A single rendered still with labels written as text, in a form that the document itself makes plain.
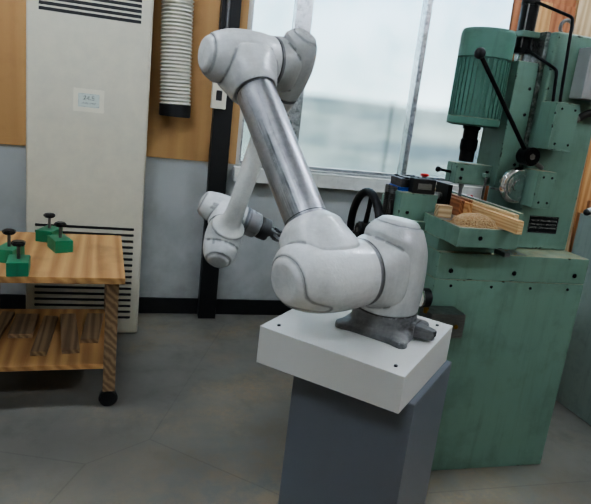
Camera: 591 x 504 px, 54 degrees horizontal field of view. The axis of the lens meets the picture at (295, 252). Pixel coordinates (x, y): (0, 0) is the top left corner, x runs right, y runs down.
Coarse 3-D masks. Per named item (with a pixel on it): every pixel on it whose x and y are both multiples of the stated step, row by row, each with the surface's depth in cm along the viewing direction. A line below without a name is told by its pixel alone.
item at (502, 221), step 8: (472, 208) 195; (480, 208) 190; (488, 216) 186; (496, 216) 182; (504, 216) 178; (496, 224) 181; (504, 224) 177; (512, 224) 174; (520, 224) 171; (512, 232) 174; (520, 232) 172
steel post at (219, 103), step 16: (224, 0) 283; (240, 0) 285; (224, 16) 285; (224, 96) 292; (224, 112) 297; (224, 128) 299; (224, 144) 301; (224, 160) 303; (208, 176) 305; (224, 176) 306; (224, 192) 308; (208, 272) 317; (208, 288) 320; (208, 304) 322
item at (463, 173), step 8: (448, 168) 203; (456, 168) 198; (464, 168) 199; (472, 168) 199; (480, 168) 200; (488, 168) 201; (448, 176) 203; (456, 176) 199; (464, 176) 200; (472, 176) 200; (480, 176) 201; (472, 184) 201; (480, 184) 202; (488, 184) 203
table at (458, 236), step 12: (432, 216) 189; (432, 228) 189; (444, 228) 182; (456, 228) 175; (468, 228) 174; (480, 228) 175; (444, 240) 181; (456, 240) 174; (468, 240) 175; (480, 240) 176; (492, 240) 177; (504, 240) 178; (516, 240) 179
